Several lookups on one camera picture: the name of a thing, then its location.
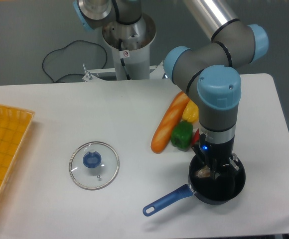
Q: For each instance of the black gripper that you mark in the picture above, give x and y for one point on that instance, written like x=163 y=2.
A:
x=214 y=156

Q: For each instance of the toast slice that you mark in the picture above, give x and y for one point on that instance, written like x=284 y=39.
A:
x=206 y=173

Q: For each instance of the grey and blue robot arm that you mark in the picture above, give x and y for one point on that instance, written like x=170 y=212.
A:
x=207 y=76

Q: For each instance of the red bell pepper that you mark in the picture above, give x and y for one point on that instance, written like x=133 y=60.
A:
x=195 y=137

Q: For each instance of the green bell pepper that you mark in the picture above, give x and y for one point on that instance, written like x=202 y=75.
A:
x=181 y=135

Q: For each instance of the yellow bell pepper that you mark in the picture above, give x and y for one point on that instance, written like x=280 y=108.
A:
x=191 y=112

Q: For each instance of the orange baguette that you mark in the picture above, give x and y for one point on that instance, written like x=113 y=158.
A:
x=171 y=118

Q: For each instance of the glass lid with blue knob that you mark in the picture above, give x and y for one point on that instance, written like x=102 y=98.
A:
x=94 y=165

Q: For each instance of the yellow woven basket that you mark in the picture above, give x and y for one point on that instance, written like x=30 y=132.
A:
x=14 y=125

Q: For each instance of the dark pot with blue handle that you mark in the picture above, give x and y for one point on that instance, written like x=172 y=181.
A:
x=213 y=192

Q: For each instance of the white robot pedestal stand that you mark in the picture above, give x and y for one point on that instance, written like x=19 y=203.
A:
x=130 y=57

